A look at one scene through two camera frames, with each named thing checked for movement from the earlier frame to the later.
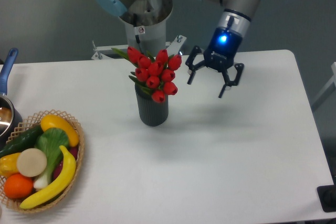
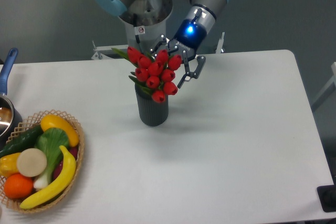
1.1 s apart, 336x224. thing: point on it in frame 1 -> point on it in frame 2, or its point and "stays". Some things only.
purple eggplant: [74, 151] stays
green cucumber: [26, 140] stays
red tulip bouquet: [154, 76] stays
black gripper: [224, 44] -> [190, 37]
